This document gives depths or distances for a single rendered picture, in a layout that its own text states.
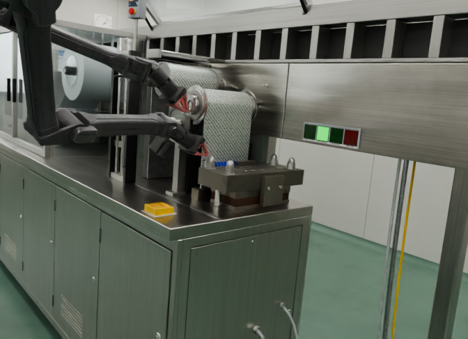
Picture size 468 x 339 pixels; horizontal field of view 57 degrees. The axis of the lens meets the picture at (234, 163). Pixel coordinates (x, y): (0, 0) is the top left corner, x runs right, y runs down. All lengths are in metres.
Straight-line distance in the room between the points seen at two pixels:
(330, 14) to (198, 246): 0.94
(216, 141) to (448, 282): 0.93
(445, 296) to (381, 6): 0.98
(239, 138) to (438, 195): 2.53
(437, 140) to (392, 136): 0.14
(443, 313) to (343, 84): 0.84
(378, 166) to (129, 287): 3.03
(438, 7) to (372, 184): 2.93
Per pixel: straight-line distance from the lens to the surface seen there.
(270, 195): 1.59
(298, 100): 1.71
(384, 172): 4.18
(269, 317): 1.74
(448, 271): 1.64
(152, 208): 1.41
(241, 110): 1.72
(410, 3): 1.52
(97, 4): 7.57
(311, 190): 4.67
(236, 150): 1.72
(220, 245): 1.43
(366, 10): 1.60
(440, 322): 1.70
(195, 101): 1.61
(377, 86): 1.52
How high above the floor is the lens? 1.29
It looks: 9 degrees down
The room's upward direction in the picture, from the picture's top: 5 degrees clockwise
